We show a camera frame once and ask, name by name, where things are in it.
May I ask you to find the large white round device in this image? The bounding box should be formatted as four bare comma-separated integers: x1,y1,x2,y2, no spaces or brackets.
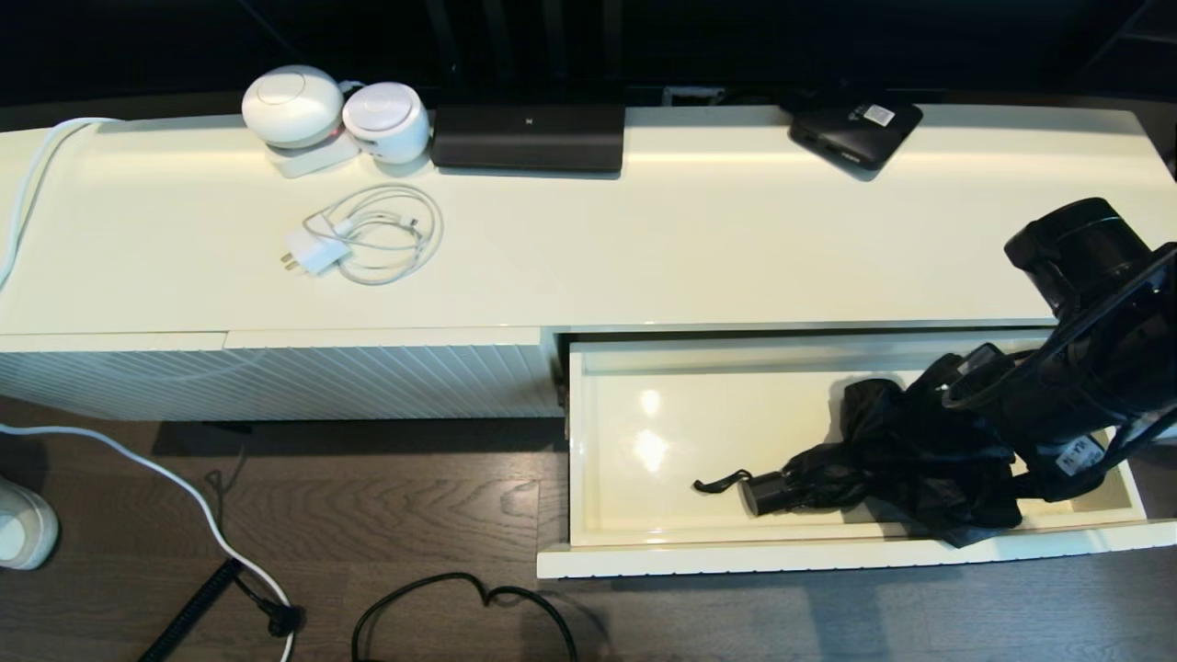
241,64,361,178

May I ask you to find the black looped power cable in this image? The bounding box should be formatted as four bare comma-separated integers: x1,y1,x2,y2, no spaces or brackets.
349,572,580,662

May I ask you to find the black set-top box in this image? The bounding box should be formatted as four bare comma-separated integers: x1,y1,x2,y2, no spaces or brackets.
789,97,925,172

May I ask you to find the white coiled charging cable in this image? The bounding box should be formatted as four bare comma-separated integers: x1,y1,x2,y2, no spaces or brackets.
303,184,445,286

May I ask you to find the white power strip cable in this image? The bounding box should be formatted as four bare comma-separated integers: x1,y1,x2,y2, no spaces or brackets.
0,423,297,662

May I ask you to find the black router with antennas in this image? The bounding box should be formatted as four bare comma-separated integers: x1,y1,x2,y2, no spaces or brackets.
428,0,626,174

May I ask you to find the thin black cable with plug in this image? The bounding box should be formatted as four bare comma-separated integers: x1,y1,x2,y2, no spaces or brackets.
234,568,303,638

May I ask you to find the black folding umbrella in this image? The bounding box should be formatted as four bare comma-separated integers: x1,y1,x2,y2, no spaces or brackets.
694,354,1026,549

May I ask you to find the cream ribbed-front drawer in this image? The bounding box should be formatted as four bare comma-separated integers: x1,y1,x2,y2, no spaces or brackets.
536,329,1177,580

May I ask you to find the small white round device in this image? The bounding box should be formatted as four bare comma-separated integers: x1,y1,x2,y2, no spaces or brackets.
342,83,431,166

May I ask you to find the white charger adapter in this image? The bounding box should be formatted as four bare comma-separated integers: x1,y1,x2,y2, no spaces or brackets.
280,228,350,275

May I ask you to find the white slatted cabinet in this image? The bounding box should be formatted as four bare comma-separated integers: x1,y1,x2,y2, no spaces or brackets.
0,104,1177,424

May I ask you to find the white sneaker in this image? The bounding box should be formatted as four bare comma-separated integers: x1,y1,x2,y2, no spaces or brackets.
0,476,61,571

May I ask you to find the thick white cable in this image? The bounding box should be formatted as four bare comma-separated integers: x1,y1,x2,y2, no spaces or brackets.
0,117,120,291

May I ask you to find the black coiled cable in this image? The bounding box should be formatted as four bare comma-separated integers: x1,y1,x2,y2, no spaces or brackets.
138,559,242,662

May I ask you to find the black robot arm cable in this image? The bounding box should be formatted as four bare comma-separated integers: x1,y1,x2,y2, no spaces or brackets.
943,244,1177,465

